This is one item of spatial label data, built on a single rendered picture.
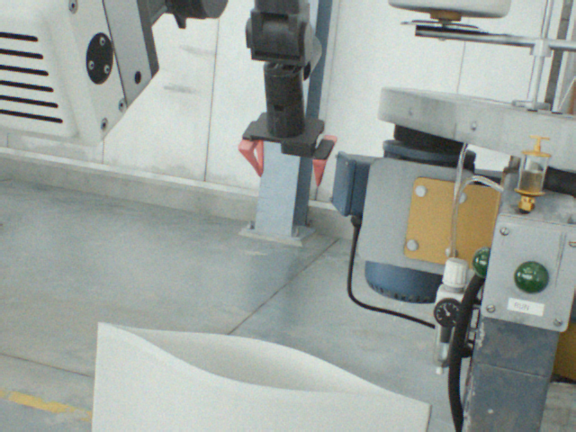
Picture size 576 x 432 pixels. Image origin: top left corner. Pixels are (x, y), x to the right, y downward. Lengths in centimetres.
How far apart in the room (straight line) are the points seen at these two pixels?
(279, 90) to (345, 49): 500
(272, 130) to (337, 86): 497
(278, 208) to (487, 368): 509
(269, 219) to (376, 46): 158
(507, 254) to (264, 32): 49
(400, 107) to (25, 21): 73
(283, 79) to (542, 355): 52
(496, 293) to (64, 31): 43
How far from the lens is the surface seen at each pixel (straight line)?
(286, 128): 110
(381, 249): 116
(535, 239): 70
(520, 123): 91
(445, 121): 104
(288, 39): 102
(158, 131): 664
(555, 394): 96
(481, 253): 71
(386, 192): 115
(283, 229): 583
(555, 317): 71
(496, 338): 77
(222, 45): 638
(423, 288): 120
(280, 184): 579
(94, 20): 54
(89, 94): 54
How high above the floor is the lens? 146
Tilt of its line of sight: 12 degrees down
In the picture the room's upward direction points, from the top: 7 degrees clockwise
